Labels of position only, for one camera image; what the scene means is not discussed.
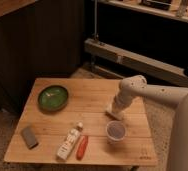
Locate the white tube with cap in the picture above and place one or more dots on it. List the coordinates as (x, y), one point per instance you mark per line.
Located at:
(70, 141)

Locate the grey rectangular sponge block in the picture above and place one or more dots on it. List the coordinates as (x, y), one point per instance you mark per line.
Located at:
(29, 137)

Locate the green bowl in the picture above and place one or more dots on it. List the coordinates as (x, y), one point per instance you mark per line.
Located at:
(53, 98)

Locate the vertical metal pole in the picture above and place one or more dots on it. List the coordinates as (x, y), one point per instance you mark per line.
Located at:
(95, 20)

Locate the translucent plastic cup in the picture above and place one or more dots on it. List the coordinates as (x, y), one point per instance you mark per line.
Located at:
(115, 132)

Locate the metal beam rail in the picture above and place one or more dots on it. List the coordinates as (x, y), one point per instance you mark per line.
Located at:
(152, 67)

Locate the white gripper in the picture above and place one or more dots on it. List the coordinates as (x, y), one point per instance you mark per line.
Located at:
(121, 101)

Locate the wooden shelf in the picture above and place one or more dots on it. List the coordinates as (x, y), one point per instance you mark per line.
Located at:
(175, 9)

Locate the white sponge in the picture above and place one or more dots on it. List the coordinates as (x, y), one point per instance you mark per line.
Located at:
(117, 116)

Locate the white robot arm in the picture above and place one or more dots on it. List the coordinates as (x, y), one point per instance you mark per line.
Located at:
(176, 97)

